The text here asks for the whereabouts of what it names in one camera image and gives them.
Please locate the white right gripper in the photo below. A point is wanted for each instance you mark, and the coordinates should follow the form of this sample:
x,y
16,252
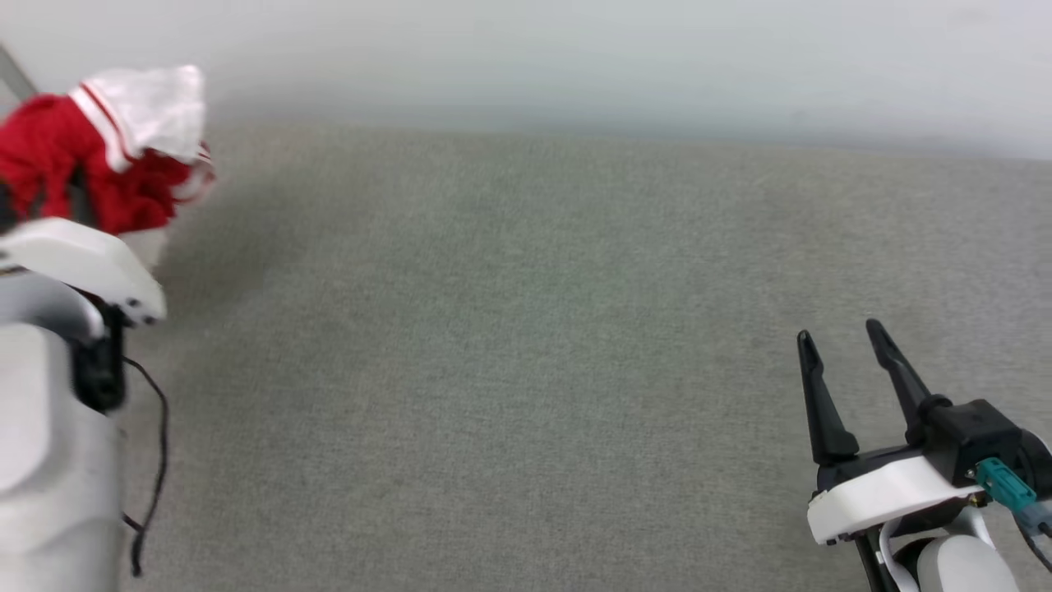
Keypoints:
x,y
879,493

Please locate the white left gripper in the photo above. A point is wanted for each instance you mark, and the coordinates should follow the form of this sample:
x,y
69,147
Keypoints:
x,y
82,259

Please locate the red and white garment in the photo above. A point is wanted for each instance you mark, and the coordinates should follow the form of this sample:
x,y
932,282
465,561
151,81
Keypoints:
x,y
49,156

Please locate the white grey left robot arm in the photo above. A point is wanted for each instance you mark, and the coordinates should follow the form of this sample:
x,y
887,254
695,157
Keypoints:
x,y
49,460

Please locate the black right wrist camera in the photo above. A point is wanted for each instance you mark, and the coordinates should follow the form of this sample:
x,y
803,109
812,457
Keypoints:
x,y
966,436

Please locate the teal right camera connector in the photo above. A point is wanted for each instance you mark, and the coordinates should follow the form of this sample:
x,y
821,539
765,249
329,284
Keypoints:
x,y
1004,485

